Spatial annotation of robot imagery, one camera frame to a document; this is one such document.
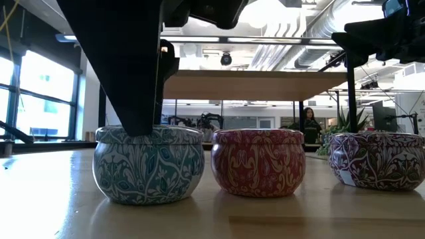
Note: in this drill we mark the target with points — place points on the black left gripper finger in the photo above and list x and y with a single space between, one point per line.
167 63
123 66

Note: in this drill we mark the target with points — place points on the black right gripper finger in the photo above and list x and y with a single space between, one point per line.
360 40

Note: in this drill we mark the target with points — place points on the blue patterned candle tin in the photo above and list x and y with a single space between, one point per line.
149 166

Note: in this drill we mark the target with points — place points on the purple patterned candle tin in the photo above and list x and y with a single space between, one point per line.
378 162

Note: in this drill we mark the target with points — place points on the pink patterned candle tin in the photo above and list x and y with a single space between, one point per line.
259 162

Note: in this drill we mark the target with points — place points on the background black robot arm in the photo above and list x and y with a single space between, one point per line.
212 117
181 121

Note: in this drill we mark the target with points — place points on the black ceiling spotlights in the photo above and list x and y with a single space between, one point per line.
369 85

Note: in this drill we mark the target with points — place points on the small wooden blocks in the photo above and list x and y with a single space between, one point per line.
90 136

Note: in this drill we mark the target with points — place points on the black computer monitor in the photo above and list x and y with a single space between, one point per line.
383 116

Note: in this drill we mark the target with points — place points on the wooden shelf black metal legs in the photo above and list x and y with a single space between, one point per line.
249 84

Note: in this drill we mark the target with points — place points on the green artificial plant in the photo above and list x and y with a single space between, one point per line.
345 124

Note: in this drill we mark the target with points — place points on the black bar with light strips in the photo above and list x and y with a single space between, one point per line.
265 40

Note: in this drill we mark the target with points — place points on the person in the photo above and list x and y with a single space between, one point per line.
310 127

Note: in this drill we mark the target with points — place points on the black diagonal bar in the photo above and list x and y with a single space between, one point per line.
16 132

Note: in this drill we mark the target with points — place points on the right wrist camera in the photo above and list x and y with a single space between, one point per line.
395 8

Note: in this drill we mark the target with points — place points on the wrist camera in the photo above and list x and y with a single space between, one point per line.
395 8
212 11

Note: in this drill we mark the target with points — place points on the silver ventilation duct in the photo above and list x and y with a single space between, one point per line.
327 23

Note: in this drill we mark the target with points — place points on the black dome camera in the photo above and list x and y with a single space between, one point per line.
226 59

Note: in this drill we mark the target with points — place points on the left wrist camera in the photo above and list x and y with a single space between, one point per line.
212 11

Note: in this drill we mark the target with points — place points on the large window black frame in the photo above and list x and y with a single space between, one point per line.
46 83

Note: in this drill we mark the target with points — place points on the black aluminium table frame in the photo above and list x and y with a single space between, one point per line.
50 146

